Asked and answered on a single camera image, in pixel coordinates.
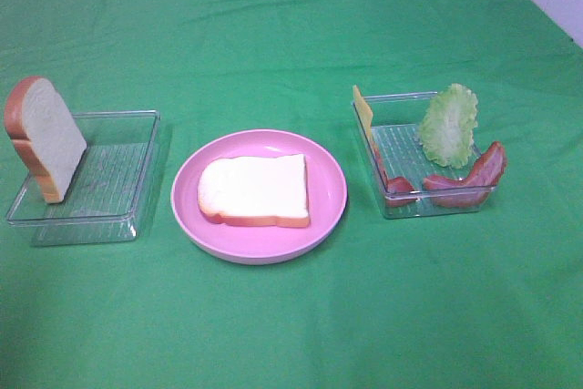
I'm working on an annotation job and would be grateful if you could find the toy bread slice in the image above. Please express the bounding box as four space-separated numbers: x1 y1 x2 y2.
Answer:
197 154 311 228
4 76 87 203

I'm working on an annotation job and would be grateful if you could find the short toy bacon strip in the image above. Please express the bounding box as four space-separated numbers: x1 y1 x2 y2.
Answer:
373 145 417 208

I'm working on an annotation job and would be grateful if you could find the green toy lettuce leaf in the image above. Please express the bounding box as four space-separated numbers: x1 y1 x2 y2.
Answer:
417 83 478 169

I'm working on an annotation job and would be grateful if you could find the long toy bacon strip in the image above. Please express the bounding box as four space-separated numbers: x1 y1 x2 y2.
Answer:
423 141 507 208

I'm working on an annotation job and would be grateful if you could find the pink round plate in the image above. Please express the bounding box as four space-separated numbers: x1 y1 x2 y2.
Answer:
170 129 347 265

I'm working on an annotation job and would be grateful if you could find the yellow toy cheese slice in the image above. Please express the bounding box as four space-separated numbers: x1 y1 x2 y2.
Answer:
353 85 379 159

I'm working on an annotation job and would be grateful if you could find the clear right plastic tray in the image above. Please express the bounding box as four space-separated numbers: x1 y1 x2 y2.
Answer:
353 91 497 219

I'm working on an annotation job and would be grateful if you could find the clear plastic tray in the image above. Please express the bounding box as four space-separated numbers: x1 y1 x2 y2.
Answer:
5 110 160 247
353 91 497 219

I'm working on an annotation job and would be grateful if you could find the green tablecloth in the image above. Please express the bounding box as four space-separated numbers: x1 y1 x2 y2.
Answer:
1 0 582 388

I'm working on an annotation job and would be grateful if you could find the clear left plastic tray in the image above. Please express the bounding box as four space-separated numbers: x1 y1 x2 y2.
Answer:
5 110 160 247

